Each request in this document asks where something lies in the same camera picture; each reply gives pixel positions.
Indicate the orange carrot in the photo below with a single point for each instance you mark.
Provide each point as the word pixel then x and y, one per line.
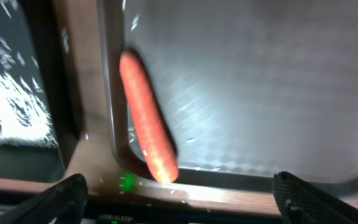
pixel 152 134

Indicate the black waste tray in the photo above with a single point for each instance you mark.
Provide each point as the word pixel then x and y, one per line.
pixel 41 164

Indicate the dark brown serving tray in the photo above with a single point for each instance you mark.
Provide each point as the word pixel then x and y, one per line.
pixel 247 89

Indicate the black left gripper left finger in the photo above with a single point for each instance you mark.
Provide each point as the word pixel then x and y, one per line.
pixel 63 203

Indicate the white rice pile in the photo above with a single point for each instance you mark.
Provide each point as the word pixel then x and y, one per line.
pixel 25 117

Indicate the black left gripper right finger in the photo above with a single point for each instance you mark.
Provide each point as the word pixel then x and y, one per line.
pixel 302 203

